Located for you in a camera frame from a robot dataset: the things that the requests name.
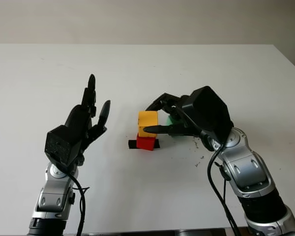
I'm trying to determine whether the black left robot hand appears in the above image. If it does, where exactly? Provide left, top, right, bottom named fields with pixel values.
left=63, top=74, right=112, bottom=171

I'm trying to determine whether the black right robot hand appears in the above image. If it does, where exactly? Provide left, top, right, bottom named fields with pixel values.
left=143, top=92, right=223, bottom=151

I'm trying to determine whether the green block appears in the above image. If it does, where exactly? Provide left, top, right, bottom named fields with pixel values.
left=166, top=114, right=187, bottom=139

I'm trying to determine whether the yellow block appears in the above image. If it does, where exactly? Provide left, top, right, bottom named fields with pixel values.
left=137, top=111, right=159, bottom=138

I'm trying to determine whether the red block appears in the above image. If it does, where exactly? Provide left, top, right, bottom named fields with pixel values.
left=136, top=134, right=155, bottom=151

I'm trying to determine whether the black tape mark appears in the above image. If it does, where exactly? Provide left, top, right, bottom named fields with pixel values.
left=128, top=139, right=161, bottom=150

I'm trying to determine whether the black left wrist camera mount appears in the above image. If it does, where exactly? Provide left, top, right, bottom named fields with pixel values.
left=44, top=124, right=77, bottom=171

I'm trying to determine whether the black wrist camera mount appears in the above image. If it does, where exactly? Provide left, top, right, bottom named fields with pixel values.
left=189, top=85, right=231, bottom=145
left=44, top=124, right=77, bottom=171

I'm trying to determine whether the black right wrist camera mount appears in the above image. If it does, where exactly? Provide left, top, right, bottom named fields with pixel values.
left=189, top=85, right=231, bottom=145

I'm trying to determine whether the black cable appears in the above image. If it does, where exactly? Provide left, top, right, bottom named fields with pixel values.
left=173, top=104, right=239, bottom=236
left=62, top=168, right=90, bottom=236

